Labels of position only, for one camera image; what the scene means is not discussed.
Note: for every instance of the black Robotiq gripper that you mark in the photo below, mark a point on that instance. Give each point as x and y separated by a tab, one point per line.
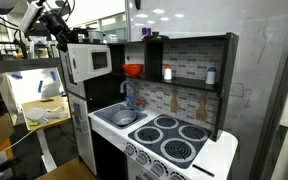
54	23

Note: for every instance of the white toy microwave door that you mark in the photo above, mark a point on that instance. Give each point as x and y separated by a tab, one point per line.
87	71

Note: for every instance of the grey toy sink basin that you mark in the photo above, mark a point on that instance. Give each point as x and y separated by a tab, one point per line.
104	113

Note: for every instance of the white fridge door with dispenser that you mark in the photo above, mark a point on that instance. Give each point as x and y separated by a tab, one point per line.
84	140

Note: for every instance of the white toy oven door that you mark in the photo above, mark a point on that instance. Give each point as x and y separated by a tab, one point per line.
134	171

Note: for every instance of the silver pot with black lid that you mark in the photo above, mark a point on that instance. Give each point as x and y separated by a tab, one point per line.
95	36

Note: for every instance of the blue tape strip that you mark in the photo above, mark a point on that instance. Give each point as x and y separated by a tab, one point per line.
16	76
53	75
40	86

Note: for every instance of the grey shelf beam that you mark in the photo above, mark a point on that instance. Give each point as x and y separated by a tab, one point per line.
24	64

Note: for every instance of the white foam board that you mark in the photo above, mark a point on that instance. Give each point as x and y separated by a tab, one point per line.
27	86

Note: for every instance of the black metal rack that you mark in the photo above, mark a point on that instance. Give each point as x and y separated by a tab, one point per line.
4	42

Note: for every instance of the wooden top desk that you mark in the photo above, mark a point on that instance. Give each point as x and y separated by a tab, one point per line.
50	103

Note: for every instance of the orange plastic bowl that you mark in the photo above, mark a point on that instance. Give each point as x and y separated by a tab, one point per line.
133	70

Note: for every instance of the grey toy faucet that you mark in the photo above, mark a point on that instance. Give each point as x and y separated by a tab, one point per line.
125	83

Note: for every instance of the purple magnet block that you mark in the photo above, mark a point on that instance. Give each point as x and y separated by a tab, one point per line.
144	31
149	31

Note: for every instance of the black whiteboard holder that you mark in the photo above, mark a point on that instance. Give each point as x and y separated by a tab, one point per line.
137	4

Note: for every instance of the white plastic bag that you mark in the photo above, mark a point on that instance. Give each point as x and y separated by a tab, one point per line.
37	114

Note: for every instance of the silver frying pan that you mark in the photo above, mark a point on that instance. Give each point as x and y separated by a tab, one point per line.
155	37

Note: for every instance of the small metal bowl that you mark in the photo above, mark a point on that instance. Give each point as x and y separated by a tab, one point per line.
124	118

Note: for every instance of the white shaker red cap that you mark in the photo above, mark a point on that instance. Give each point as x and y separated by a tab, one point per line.
167	73

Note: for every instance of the wooden spoon decoration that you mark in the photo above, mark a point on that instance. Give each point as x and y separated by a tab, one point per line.
174	101

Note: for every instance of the grey stove knob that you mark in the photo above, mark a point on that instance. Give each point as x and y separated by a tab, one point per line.
176	176
142	158
158	168
129	149

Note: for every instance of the wooden stool top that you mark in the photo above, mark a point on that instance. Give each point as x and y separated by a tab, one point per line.
70	171

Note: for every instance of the black toy stove top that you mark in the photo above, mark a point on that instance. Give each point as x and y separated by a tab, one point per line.
164	133

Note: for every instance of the white shaker blue cap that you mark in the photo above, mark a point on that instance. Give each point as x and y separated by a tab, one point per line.
211	77

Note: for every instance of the wooden spatula decoration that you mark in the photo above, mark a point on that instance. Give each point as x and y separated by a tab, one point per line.
202	111

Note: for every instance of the black white toy kitchen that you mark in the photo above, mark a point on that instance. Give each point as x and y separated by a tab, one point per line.
224	83

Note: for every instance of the thin black rod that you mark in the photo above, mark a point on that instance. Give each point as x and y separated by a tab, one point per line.
203	170

